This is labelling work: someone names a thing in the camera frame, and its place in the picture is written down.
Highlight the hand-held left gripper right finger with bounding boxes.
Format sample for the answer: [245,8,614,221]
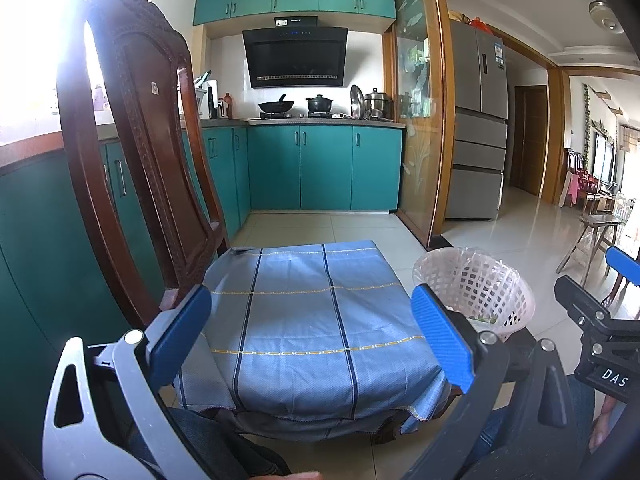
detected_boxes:
[409,284,581,480]

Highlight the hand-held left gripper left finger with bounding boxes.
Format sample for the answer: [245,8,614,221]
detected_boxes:
[42,284,216,480]

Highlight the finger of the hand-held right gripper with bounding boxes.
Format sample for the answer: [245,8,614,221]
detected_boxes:
[605,246,640,286]
[554,275,613,328]

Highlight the white plastic mesh basket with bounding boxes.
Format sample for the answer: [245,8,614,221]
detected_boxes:
[412,246,536,343]

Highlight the person's right hand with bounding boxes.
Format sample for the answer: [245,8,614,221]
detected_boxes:
[589,395,626,453]

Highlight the light wooden chair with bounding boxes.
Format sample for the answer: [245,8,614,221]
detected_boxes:
[556,195,626,281]

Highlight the pink cloth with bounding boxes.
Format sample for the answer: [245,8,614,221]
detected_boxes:
[560,171,583,208]

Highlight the blue checked cloth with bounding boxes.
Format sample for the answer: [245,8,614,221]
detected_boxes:
[174,240,451,436]

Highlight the brown wooden door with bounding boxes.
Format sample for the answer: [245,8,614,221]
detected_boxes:
[511,86,548,197]

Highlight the dark carved wooden chair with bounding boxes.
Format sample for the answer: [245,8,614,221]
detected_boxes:
[56,0,231,331]

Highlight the silver refrigerator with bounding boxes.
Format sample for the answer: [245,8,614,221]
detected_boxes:
[444,21,508,222]

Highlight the teal lower kitchen cabinets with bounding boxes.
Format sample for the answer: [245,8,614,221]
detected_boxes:
[0,122,407,391]

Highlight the wood framed glass sliding door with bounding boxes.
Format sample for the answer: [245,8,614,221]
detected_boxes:
[392,0,453,250]

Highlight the steel stock pot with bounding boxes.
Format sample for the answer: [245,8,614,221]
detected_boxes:
[364,88,396,121]

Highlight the white knife rack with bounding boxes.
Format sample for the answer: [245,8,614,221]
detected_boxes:
[192,70,218,120]

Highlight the gas stove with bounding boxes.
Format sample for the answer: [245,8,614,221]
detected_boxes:
[247,111,346,121]

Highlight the black wok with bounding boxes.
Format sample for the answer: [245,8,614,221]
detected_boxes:
[257,94,297,115]

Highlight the black range hood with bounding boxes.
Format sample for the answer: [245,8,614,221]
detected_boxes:
[242,16,349,89]

